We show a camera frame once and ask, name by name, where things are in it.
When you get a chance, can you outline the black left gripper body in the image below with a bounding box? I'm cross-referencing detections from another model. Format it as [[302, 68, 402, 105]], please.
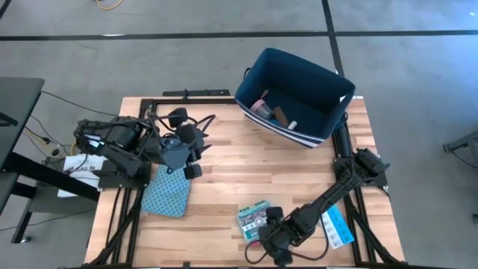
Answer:
[[181, 125, 205, 161]]

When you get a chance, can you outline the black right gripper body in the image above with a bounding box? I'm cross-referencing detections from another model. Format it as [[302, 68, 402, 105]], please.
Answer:
[[267, 212, 311, 250]]

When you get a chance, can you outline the green snack packet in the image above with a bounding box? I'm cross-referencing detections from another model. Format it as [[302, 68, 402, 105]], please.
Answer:
[[237, 200, 276, 248]]

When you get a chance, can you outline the blue white packet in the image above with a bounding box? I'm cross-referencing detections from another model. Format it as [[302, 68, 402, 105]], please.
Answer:
[[320, 203, 356, 250]]

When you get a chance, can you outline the clear cup with pink lid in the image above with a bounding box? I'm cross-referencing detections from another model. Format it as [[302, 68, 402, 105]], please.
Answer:
[[249, 98, 273, 120]]

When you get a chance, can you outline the orange pill bottle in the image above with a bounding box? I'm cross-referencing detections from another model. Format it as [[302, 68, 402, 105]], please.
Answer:
[[272, 106, 299, 131]]

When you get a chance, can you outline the navy white striped fabric basket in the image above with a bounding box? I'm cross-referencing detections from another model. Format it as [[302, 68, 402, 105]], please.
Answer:
[[234, 47, 356, 149]]

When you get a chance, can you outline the black bar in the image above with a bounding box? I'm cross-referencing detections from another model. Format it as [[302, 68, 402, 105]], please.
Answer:
[[162, 88, 232, 98]]

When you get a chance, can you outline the blue flower-patterned cloth pouch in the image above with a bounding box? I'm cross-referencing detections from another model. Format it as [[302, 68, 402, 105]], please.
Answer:
[[140, 164, 192, 219]]

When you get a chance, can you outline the white paper sheet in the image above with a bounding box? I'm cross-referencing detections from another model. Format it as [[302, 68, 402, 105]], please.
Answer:
[[58, 153, 108, 198]]

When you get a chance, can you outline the black desk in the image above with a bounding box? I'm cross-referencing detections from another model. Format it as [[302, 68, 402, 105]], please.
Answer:
[[0, 76, 100, 244]]

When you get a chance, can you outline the grey metal stand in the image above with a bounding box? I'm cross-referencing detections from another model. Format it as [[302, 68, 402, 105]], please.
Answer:
[[442, 129, 478, 160]]

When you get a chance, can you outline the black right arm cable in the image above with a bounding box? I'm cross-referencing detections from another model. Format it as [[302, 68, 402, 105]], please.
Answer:
[[244, 231, 330, 263]]

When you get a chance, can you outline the black aluminium table frame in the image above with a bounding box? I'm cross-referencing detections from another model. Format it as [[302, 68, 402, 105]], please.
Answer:
[[84, 97, 408, 269]]

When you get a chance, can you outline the black floor cable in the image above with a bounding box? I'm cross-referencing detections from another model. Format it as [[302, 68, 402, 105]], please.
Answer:
[[40, 89, 120, 117]]

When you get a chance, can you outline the yellow floor cable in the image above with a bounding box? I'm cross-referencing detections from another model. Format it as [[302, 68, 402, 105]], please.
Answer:
[[95, 0, 124, 11]]

